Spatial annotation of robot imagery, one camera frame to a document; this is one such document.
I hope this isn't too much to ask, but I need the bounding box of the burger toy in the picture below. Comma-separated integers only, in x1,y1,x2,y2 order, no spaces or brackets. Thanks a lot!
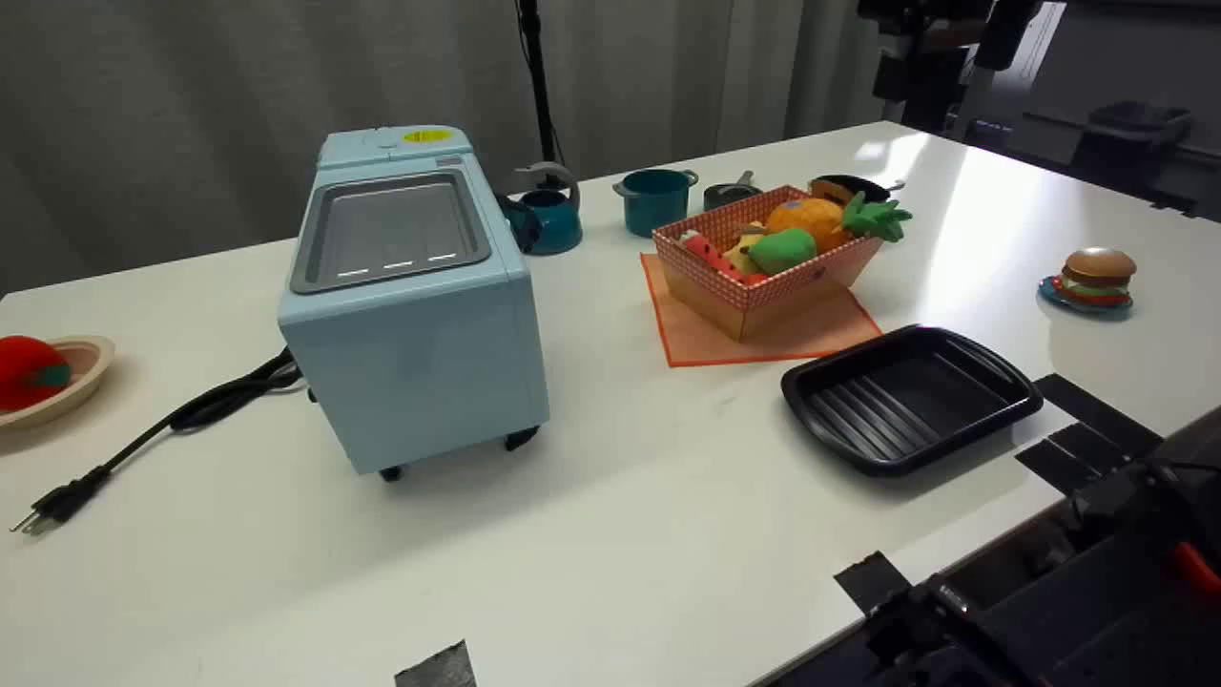
1050,245,1142,312

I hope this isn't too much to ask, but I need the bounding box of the black ridged tray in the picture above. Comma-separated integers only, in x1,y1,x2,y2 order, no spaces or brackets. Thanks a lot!
777,321,1045,476

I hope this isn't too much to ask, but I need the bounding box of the black power cord with plug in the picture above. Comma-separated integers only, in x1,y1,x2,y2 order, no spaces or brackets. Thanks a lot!
12,347,310,539

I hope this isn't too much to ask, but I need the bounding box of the orange pineapple toy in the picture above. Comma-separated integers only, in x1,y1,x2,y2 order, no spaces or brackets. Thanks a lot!
760,188,914,254

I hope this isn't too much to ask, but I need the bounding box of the grey curtain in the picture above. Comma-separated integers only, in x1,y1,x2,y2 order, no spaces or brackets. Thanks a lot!
0,0,892,296

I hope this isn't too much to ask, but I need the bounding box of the small blue plate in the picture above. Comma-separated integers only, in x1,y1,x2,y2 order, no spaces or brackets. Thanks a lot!
1034,272,1138,321

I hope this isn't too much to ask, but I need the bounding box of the green plush toy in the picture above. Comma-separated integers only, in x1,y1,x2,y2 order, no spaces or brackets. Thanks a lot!
749,226,824,278

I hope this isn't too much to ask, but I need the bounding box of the red tomato toy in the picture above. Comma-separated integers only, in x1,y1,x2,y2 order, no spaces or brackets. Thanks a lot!
0,330,72,414

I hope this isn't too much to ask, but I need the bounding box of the black tape piece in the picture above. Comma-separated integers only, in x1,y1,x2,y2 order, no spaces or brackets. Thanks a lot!
389,637,480,687
830,544,914,616
1016,419,1126,494
1029,371,1165,457

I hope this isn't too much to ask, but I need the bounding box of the orange toy basket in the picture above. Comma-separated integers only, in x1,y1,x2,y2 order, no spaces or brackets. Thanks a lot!
647,181,887,344

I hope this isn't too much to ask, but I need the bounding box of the black robot mount platform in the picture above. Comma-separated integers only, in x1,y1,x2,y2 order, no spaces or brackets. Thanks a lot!
760,404,1221,687

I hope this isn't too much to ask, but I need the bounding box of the small frying pan grey handle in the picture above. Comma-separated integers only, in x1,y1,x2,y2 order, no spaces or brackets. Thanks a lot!
700,171,766,212

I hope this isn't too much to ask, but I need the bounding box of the light blue toaster oven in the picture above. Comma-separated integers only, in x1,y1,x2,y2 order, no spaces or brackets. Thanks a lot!
274,122,554,484

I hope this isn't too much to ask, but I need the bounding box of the wooden bowl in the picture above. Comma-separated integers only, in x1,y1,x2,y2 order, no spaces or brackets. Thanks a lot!
0,330,117,432

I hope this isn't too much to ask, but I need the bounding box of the yellow banana toy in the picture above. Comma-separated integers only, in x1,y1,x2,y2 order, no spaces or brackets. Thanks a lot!
719,228,772,281

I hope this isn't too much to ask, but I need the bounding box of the red white toy piece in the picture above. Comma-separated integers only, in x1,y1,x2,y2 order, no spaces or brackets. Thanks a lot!
670,226,737,272

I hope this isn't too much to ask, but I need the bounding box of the black office chair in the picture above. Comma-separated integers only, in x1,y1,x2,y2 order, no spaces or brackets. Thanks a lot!
1068,95,1199,198

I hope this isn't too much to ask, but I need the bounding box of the black saucepan grey handle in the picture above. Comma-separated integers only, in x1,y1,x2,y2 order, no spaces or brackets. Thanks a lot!
810,171,908,211

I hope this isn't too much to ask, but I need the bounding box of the black camera stand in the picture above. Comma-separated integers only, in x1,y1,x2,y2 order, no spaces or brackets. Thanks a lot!
511,0,566,166

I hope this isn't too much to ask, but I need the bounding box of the teal toy pot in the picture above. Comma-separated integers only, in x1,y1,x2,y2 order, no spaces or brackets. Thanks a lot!
609,162,700,241

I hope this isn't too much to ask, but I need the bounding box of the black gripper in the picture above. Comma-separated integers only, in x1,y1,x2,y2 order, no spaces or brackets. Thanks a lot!
857,0,1006,132

